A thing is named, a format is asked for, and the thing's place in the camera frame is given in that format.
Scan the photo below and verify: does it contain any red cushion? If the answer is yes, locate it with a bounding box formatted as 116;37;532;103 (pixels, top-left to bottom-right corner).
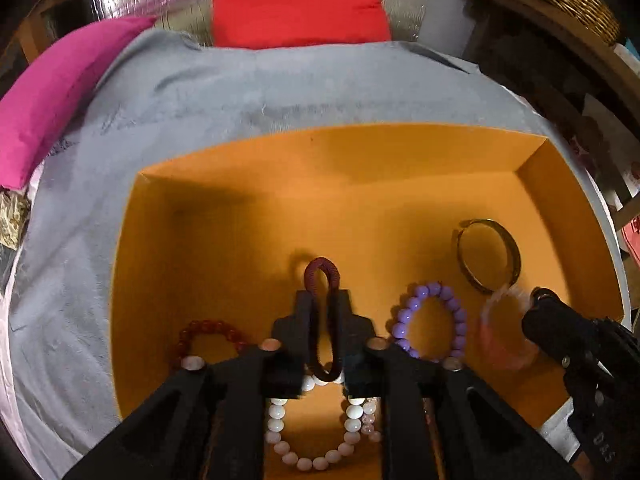
209;0;392;51

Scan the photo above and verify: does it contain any patterned cloth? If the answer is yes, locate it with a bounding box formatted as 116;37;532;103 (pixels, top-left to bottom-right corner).
0;192;31;248

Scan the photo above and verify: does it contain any stack of red cloths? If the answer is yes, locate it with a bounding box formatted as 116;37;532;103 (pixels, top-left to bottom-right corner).
620;215;640;266

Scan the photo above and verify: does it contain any red bead bracelet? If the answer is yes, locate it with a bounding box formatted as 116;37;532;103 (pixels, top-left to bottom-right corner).
176;318;251;366

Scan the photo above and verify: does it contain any purple bead bracelet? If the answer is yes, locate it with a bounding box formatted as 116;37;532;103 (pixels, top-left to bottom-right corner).
391;282;469;361

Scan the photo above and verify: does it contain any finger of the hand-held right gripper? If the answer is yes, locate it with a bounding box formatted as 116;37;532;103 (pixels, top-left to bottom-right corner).
521;287;606;368

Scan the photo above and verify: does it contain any wooden shelf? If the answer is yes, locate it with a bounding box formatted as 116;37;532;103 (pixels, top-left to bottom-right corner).
445;0;640;161

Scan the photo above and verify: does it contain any orange cardboard box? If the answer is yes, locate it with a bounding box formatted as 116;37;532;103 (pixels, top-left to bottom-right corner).
107;124;626;480

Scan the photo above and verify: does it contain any grey cloth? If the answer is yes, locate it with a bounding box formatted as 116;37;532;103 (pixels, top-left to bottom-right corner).
0;27;631;480

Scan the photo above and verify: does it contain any white and pink bead bracelet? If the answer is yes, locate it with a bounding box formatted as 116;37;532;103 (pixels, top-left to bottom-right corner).
265;372;383;472

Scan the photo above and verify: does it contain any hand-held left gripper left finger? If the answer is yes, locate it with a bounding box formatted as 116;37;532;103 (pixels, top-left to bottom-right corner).
65;290;321;480

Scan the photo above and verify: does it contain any small pink bead bracelet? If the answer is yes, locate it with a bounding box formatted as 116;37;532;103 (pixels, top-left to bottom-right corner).
479;285;543;372

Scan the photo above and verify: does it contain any maroon hair tie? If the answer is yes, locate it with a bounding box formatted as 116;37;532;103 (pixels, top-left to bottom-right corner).
303;256;346;383

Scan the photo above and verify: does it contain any magenta cushion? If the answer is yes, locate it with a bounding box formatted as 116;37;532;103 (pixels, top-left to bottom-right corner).
0;16;158;192

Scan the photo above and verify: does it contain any dark green bangle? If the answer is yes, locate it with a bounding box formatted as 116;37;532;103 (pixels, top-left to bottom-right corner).
452;218;522;296

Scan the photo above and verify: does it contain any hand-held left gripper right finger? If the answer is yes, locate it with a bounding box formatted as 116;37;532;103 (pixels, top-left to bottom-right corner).
327;287;581;480

